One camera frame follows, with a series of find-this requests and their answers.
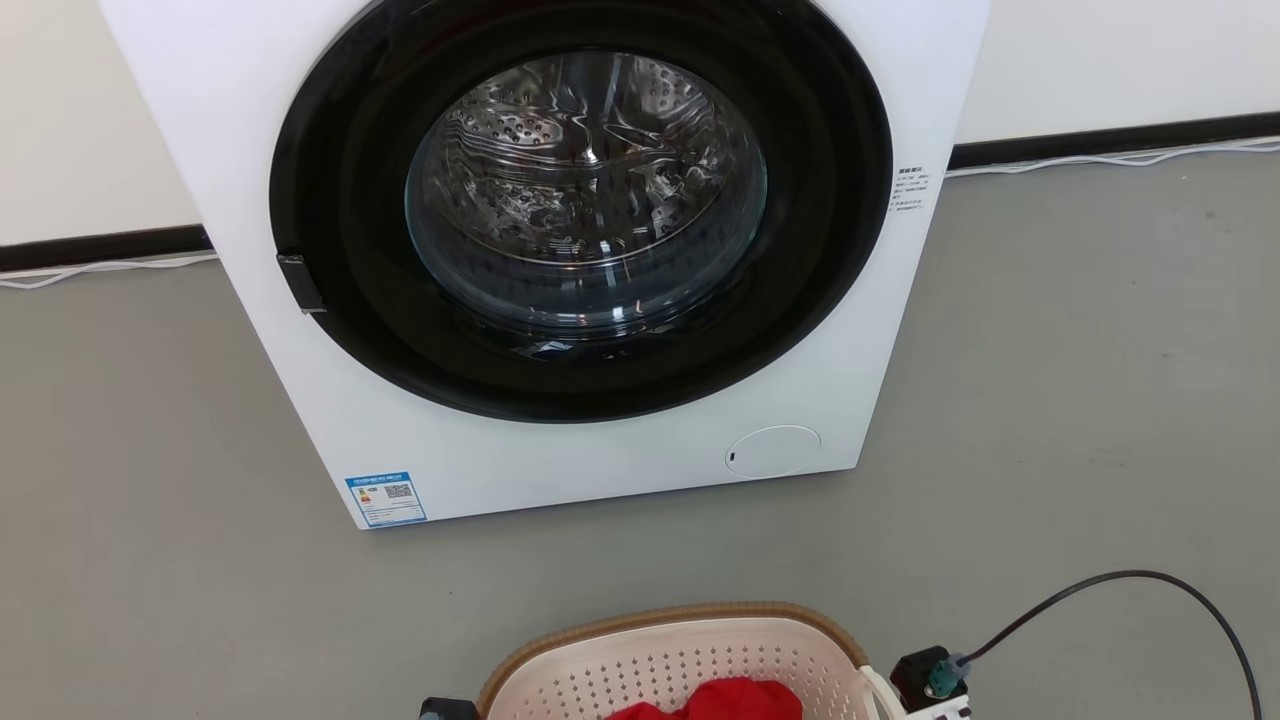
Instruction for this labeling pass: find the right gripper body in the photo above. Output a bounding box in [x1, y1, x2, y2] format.
[889, 646, 974, 720]

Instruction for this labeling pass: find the cream perforated laundry basket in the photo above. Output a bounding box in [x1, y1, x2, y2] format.
[476, 601, 908, 720]

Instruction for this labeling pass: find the red garment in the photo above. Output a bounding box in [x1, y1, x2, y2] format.
[603, 677, 805, 720]

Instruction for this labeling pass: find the blue energy label sticker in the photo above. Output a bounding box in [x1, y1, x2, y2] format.
[345, 471, 428, 529]

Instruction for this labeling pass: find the round white filter cover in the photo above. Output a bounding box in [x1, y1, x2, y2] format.
[725, 425, 822, 479]

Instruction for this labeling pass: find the round black glass washer door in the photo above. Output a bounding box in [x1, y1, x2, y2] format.
[268, 0, 895, 425]

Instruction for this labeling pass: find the small text warning sticker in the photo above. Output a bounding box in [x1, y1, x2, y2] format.
[893, 166, 933, 214]

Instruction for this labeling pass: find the white front-load washing machine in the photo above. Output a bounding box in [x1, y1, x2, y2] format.
[97, 0, 993, 531]

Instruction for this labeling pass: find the teal cable plug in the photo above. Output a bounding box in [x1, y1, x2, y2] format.
[925, 654, 969, 699]

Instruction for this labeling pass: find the black washer door handle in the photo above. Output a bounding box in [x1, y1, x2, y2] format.
[276, 253, 328, 315]

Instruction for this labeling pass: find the thin white floor cable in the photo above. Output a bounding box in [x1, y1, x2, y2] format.
[944, 137, 1280, 180]
[0, 253, 220, 291]

